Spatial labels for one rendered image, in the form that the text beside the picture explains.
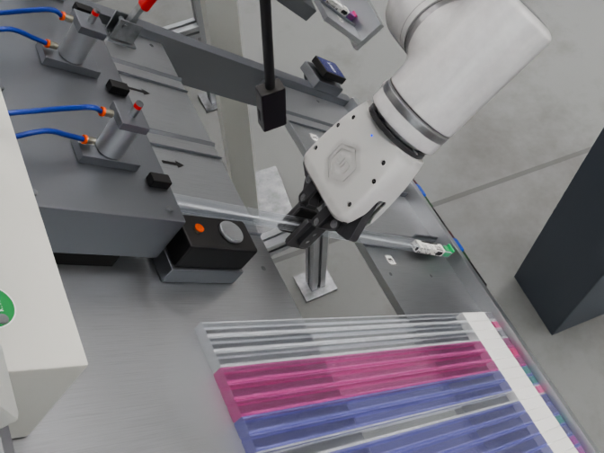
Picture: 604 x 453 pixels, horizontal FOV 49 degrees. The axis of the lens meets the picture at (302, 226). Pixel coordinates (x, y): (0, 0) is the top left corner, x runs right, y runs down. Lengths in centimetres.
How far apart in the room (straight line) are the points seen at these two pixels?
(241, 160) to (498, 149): 82
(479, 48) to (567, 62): 177
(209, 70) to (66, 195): 49
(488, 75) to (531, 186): 139
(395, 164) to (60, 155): 31
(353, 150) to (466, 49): 15
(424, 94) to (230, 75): 40
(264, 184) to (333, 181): 122
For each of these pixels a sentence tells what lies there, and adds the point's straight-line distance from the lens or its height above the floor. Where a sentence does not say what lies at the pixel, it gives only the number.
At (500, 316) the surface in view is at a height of 73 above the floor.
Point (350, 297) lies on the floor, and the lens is 173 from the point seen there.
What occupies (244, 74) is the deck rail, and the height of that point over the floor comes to 87.
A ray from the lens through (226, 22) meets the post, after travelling 130.
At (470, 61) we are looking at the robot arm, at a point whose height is 113.
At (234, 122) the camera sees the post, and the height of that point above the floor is 42.
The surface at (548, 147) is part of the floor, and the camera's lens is 212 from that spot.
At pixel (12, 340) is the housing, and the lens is 37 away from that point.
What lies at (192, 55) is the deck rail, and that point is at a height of 93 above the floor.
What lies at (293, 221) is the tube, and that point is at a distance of 72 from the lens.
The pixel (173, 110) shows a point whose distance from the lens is 77.
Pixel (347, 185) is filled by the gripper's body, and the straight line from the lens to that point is 67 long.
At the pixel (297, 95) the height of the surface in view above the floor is 80.
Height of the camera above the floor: 156
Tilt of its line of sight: 59 degrees down
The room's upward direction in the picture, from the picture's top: straight up
